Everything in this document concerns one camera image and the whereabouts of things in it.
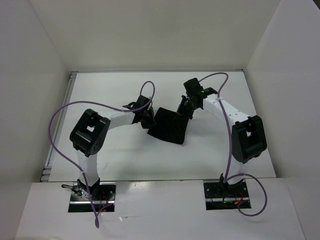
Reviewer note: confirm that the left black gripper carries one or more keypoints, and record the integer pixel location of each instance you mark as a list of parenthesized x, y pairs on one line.
[(151, 123)]

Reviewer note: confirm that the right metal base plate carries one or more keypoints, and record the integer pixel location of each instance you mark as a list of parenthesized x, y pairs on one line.
[(217, 198)]

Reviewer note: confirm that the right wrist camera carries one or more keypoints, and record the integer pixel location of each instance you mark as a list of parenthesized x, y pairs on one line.
[(192, 87)]

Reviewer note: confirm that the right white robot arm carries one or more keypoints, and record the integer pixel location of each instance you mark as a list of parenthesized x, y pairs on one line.
[(246, 134)]

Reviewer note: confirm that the metal base plate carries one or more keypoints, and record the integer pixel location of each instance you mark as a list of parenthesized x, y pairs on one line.
[(217, 198), (103, 198)]

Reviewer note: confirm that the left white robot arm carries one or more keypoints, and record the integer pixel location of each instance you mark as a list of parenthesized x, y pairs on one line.
[(89, 134)]

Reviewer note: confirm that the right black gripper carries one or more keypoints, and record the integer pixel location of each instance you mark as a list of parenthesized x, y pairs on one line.
[(181, 110)]

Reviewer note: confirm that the black skirt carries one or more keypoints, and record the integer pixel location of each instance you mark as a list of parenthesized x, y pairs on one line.
[(169, 126)]

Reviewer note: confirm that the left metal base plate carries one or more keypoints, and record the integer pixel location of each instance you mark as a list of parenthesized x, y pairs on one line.
[(103, 198)]

